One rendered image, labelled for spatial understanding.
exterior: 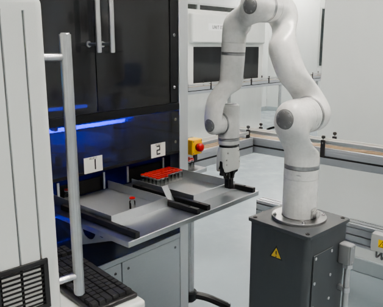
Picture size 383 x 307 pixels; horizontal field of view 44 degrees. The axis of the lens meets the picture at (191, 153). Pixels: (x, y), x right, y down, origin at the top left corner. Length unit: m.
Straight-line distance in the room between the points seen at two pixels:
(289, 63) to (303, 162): 0.33
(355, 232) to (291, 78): 1.23
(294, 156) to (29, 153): 0.91
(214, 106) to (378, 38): 1.57
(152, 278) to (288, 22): 1.23
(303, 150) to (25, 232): 0.93
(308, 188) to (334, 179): 1.64
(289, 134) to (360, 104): 1.61
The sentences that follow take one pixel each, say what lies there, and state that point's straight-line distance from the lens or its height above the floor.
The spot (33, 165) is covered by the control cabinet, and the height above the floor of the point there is 1.21.
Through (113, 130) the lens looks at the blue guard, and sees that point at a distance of 1.85.
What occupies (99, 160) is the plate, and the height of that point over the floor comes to 1.03.
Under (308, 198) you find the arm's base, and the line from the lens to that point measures 1.66.
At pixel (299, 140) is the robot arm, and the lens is 1.57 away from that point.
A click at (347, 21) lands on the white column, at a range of 3.17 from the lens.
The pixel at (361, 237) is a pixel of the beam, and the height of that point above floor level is 0.48.
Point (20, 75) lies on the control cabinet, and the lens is 0.99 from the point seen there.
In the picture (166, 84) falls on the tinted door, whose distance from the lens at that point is 2.04.
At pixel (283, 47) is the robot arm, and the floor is 1.45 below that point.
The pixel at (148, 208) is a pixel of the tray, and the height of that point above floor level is 0.90.
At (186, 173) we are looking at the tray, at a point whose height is 0.90.
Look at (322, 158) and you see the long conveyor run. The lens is 2.59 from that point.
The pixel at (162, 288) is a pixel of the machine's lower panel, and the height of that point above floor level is 0.36.
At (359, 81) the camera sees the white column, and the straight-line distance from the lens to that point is 3.13.
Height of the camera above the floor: 1.45
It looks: 13 degrees down
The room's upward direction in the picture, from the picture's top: straight up
